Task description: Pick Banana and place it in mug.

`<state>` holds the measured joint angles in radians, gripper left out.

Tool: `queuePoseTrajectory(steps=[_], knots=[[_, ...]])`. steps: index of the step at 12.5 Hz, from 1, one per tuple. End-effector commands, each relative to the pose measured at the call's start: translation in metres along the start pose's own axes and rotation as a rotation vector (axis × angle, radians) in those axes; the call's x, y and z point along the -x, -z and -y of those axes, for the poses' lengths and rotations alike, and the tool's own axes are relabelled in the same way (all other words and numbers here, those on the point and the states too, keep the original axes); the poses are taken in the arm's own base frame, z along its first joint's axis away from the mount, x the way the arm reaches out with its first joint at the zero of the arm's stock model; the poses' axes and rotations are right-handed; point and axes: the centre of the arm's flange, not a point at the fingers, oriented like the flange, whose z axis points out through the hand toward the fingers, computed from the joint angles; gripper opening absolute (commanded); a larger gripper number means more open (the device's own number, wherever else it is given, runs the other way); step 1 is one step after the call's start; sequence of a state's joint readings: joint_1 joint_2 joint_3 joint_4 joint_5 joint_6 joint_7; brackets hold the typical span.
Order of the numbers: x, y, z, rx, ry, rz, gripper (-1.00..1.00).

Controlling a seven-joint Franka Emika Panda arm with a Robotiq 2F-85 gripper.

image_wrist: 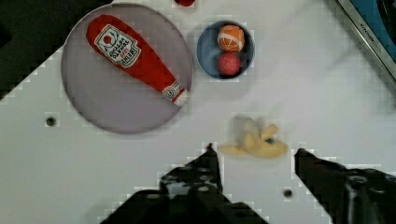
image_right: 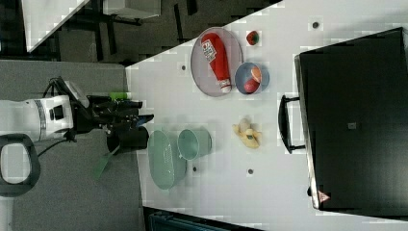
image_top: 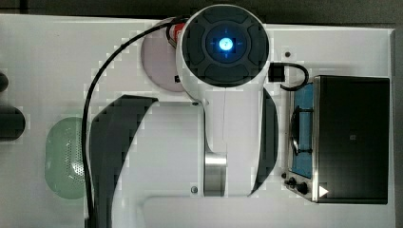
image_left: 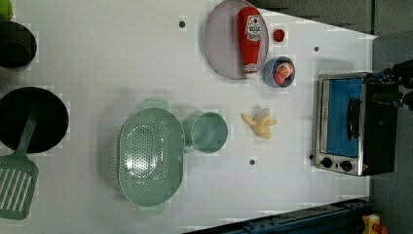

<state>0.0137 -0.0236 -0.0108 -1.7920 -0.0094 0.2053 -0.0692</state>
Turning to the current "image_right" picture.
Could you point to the green slotted spatula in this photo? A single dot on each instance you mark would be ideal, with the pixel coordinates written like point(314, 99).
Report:
point(103, 161)

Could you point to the blue bowl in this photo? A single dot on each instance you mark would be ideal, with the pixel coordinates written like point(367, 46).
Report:
point(243, 74)

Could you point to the red strawberry toy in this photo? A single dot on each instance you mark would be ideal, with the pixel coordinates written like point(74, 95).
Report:
point(252, 38)

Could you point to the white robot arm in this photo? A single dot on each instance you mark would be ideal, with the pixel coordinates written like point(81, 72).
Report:
point(62, 118)

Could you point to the green mug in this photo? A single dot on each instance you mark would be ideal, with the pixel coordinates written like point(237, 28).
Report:
point(194, 143)

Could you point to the green oval colander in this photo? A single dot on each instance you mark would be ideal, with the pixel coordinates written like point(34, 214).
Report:
point(167, 167)

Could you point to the red toy fruit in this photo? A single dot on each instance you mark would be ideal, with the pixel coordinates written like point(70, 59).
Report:
point(251, 86)

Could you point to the grey round plate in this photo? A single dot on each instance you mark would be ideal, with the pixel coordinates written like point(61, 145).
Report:
point(201, 71)

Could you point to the white side table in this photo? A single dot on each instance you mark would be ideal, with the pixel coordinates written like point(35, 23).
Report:
point(42, 18)

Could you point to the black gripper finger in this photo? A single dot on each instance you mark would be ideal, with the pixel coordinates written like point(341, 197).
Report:
point(128, 104)
point(134, 122)

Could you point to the orange toy fruit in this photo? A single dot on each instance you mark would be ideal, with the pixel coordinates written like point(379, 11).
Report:
point(256, 74)

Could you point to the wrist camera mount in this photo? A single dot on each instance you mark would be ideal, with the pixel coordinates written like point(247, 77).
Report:
point(77, 93)

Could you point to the yellow plush banana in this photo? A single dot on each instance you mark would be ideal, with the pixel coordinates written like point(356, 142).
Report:
point(249, 137)

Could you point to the black toaster oven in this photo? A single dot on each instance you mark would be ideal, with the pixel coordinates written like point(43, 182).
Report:
point(354, 112)

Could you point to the red ketchup bottle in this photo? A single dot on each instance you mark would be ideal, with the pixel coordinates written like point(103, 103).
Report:
point(215, 53)

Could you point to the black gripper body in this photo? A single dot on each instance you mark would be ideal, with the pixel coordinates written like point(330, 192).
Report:
point(94, 116)

